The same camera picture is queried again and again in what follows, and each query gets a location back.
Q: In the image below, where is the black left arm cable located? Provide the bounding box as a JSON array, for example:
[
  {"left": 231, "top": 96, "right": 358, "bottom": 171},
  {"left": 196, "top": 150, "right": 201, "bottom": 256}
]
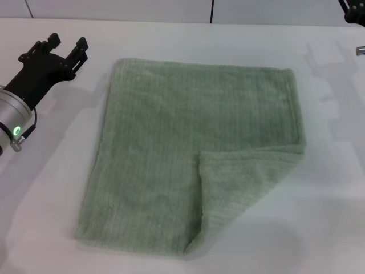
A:
[{"left": 11, "top": 109, "right": 38, "bottom": 152}]

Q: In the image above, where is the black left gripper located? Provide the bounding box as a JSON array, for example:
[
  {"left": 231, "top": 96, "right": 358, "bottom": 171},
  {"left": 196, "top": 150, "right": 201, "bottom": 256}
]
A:
[{"left": 5, "top": 32, "right": 90, "bottom": 108}]

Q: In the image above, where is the green ribbed terry towel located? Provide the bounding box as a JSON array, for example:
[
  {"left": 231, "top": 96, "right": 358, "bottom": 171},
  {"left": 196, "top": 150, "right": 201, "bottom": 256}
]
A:
[{"left": 73, "top": 58, "right": 308, "bottom": 255}]

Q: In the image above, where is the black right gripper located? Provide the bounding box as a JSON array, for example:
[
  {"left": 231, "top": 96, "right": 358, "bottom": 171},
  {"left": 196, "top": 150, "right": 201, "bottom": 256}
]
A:
[{"left": 338, "top": 0, "right": 365, "bottom": 24}]

